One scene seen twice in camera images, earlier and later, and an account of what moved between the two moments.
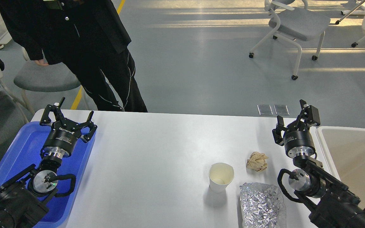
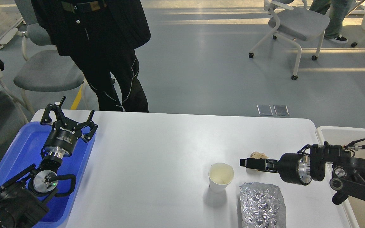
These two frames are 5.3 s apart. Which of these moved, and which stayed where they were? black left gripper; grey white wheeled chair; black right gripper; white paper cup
Moved: black right gripper
Stayed: white paper cup; black left gripper; grey white wheeled chair
